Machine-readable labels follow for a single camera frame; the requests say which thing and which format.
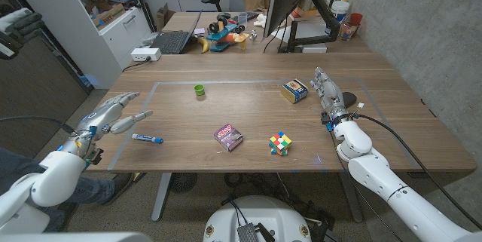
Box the white shelf cabinet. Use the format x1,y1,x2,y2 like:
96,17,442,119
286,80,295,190
3,0,151,90

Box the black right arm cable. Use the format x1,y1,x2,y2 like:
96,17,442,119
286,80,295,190
355,113,482,231

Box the black power strip cable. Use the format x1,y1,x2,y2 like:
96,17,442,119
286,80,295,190
122,59,151,73

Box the purple gelatin box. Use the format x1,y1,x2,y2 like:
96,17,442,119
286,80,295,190
213,123,244,153

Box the black keyboard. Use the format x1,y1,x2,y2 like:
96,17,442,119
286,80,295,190
233,11,260,23

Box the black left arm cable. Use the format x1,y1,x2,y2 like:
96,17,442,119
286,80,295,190
0,115,75,134

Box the grey table leg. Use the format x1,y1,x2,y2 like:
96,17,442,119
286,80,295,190
151,173,172,223
338,172,365,223

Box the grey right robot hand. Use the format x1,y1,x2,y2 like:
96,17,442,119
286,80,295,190
310,66,351,124

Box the multicolour puzzle cube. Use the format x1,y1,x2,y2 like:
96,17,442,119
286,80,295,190
268,131,293,157

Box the person's leg in jeans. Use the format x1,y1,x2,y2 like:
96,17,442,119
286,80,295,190
0,147,117,234

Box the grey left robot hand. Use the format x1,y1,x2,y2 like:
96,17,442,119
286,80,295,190
59,91,154,166

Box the white lidded container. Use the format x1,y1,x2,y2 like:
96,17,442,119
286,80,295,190
330,0,351,24

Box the white paper sheet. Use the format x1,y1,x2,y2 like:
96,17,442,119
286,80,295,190
270,21,328,45

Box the dark shoe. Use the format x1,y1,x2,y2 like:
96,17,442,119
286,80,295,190
108,172,146,200

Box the cardboard box with label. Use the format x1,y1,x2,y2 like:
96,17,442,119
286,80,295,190
92,2,126,28

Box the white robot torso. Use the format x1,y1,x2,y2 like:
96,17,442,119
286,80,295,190
203,195,313,242

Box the black laptop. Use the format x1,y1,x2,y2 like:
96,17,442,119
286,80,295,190
149,10,203,55

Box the black computer mouse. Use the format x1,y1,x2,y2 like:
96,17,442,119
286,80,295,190
341,91,358,109

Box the plain brown cardboard box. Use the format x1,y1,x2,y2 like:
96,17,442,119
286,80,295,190
156,2,176,28

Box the red cup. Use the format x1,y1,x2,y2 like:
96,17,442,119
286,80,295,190
348,12,365,28

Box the yellow blue small box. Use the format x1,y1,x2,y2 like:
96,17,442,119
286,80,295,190
280,78,309,104

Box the black round fan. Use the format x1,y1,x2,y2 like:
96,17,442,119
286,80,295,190
168,173,198,195

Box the yellow banana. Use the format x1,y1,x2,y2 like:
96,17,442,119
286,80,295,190
197,36,210,54

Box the white power adapter box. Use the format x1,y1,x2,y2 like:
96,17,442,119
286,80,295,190
130,47,162,63

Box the grey and white padded object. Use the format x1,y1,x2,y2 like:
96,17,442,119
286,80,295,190
0,7,44,60

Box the orange and teal toy airplane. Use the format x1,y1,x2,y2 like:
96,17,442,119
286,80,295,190
206,12,251,53

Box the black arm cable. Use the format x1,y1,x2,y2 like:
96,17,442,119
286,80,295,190
0,115,75,134
355,113,482,231

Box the blue and white marker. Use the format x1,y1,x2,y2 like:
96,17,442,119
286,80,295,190
131,133,164,145

